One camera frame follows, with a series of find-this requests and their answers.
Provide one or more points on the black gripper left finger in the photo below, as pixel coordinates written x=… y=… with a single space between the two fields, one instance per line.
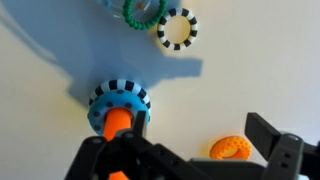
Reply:
x=96 y=156

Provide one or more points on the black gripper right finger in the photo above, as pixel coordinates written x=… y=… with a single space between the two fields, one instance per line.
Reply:
x=283 y=156

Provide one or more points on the orange stacking pole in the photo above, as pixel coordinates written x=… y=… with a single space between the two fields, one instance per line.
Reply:
x=116 y=121

